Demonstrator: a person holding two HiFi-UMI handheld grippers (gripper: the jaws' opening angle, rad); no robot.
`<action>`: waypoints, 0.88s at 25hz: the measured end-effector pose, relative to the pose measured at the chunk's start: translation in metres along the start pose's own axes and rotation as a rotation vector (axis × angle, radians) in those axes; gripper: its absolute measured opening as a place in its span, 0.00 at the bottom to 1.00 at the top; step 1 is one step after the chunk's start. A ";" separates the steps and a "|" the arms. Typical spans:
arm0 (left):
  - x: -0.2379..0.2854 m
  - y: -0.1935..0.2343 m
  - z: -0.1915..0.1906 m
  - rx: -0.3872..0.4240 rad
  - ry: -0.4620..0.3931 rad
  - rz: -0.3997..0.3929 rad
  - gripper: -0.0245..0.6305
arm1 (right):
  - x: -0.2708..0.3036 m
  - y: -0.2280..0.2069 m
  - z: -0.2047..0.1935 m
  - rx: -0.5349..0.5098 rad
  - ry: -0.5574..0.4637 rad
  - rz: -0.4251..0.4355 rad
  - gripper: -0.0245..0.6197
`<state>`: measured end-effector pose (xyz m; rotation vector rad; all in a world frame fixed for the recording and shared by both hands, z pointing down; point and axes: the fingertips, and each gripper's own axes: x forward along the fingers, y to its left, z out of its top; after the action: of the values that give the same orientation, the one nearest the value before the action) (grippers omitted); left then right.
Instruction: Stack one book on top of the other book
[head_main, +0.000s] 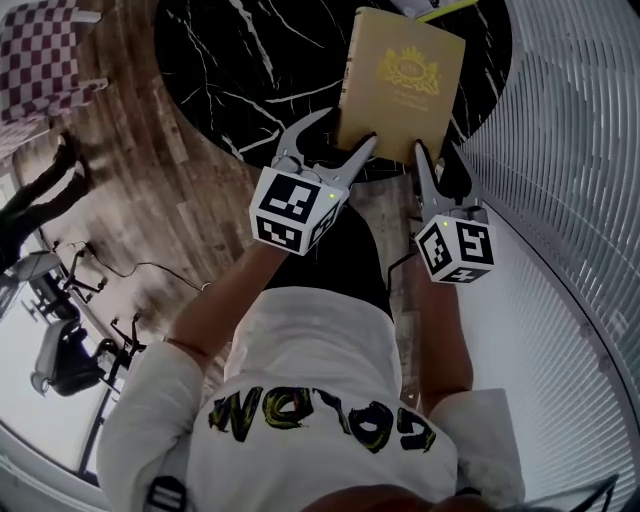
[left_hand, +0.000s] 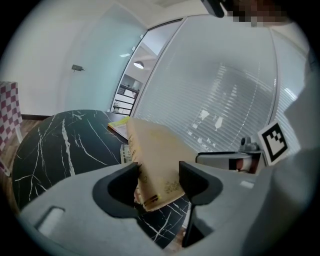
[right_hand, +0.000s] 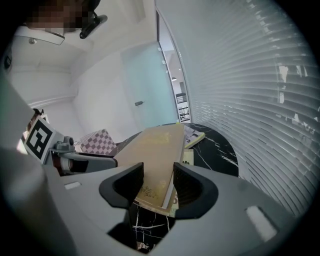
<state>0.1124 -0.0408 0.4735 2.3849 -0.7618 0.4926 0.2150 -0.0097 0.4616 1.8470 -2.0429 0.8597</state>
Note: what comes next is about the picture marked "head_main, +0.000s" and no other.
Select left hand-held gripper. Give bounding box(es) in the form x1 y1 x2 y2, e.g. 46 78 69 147
248 107 378 257

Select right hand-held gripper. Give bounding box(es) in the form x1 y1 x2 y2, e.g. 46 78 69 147
413 140 497 285

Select tan book with gold crest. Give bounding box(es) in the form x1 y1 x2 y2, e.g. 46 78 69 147
333 5 467 167

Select person's right forearm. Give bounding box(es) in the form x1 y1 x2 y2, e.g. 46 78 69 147
417 272 474 416

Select person's left forearm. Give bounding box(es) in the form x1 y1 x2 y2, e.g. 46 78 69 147
164 238 291 374

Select person's black trousers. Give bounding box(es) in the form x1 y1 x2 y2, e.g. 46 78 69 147
263 202 396 321

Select white venetian blinds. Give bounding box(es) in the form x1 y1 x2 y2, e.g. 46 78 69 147
449 0 640 512

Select photo cover magazine yellow edge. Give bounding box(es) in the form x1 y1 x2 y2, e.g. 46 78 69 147
394 0 480 24

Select person's white printed shirt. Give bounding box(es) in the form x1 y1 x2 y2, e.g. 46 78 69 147
94 287 526 512

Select person's head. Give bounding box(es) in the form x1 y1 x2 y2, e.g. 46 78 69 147
299 482 481 512

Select grey black office chair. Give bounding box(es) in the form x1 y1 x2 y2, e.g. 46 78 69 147
29 318 119 397

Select dark framed window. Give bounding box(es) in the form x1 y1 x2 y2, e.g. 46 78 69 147
0 279 121 481

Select black floor cable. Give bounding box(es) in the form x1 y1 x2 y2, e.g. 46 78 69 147
386 251 419 294

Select black strap buckle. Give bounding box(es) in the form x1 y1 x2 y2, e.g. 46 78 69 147
146 474 187 512

